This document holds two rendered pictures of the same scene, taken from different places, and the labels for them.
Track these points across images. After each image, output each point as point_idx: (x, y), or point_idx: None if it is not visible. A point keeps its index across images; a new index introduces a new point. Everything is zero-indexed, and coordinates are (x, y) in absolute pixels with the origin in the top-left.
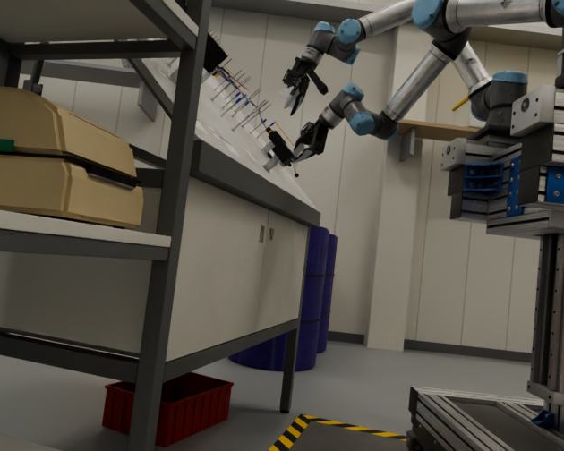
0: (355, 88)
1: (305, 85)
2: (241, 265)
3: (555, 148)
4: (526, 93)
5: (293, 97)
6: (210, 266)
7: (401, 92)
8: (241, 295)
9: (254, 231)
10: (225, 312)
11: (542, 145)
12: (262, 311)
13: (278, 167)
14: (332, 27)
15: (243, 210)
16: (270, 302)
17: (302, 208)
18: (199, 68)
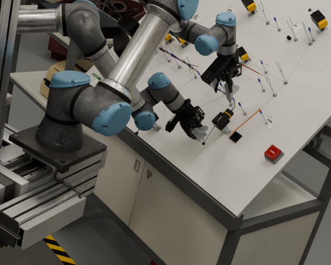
0: (151, 77)
1: (220, 73)
2: (114, 169)
3: None
4: (49, 97)
5: (214, 83)
6: None
7: None
8: (114, 187)
9: (128, 158)
10: (101, 183)
11: None
12: (137, 223)
13: (230, 150)
14: (216, 17)
15: (116, 137)
16: (149, 227)
17: (178, 178)
18: (68, 57)
